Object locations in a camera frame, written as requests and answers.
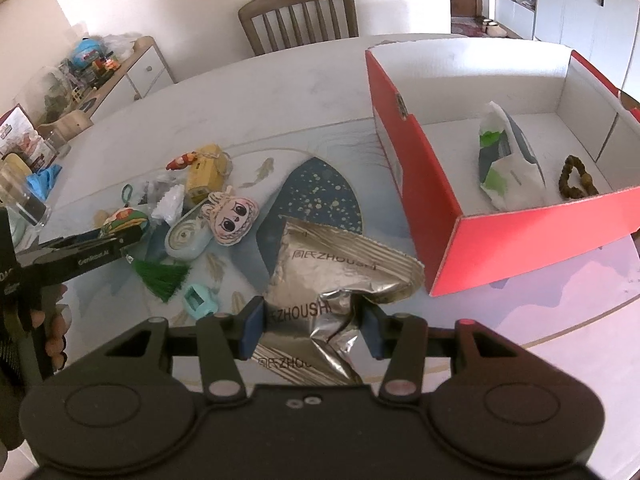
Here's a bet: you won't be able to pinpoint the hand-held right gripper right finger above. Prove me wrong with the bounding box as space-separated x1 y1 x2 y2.
357 302 506 403

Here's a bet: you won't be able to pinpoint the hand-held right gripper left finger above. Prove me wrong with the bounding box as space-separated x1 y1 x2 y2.
102 297 266 403

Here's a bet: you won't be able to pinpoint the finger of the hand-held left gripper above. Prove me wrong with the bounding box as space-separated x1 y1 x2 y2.
35 227 143 283
37 230 103 256

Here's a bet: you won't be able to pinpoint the colourful plush charm green clip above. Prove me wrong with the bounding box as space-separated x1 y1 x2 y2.
99 185 151 238

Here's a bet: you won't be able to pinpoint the silver foil packet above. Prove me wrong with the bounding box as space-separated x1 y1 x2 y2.
252 215 426 386

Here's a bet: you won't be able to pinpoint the bag of white beads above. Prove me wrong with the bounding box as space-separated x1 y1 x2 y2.
150 185 187 223

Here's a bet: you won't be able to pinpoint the red cardboard box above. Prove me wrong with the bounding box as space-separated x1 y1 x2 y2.
364 42 640 297

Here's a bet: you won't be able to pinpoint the person's left hand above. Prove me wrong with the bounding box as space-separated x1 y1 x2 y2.
29 284 69 370

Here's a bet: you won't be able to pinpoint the light teal plastic clip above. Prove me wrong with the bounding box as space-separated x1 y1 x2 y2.
182 282 221 318

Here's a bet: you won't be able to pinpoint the blue cloth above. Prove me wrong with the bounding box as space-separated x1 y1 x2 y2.
25 164 63 202

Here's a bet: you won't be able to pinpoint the clear glass jar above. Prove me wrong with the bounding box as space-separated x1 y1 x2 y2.
0 157 53 228

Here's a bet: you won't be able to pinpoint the green tassel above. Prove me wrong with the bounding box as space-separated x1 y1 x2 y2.
131 257 192 303

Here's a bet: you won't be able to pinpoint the bag of dark beads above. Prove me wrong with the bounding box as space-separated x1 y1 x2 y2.
137 177 166 206

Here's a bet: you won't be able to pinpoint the light wooden stool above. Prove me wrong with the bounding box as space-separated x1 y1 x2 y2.
36 109 94 143

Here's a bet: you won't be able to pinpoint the red printed carton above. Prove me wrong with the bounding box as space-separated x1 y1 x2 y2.
0 104 38 157

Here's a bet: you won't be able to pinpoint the yellow small box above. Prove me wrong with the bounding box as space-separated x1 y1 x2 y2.
185 145 233 201

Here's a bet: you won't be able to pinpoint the blue round toy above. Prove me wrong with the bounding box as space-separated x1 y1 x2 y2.
70 39 104 69

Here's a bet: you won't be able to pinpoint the wooden sideboard white doors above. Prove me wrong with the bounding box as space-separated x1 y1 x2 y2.
37 36 176 133

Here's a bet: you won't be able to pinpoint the clear plastic bag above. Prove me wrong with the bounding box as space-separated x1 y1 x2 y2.
102 32 140 57

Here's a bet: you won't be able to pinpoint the white green tissue pack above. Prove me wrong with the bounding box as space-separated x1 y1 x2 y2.
477 101 548 211

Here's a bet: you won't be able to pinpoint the cartoon face plush keychain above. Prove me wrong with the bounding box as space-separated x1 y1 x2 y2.
201 187 260 247

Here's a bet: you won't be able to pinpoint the orange fish keychain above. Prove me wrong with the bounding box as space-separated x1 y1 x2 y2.
166 152 201 171

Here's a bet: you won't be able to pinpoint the brown bead bracelet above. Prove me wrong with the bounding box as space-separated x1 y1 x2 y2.
557 155 600 203

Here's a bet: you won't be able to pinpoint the white cabinet wall unit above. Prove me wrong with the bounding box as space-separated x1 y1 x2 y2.
492 0 640 91

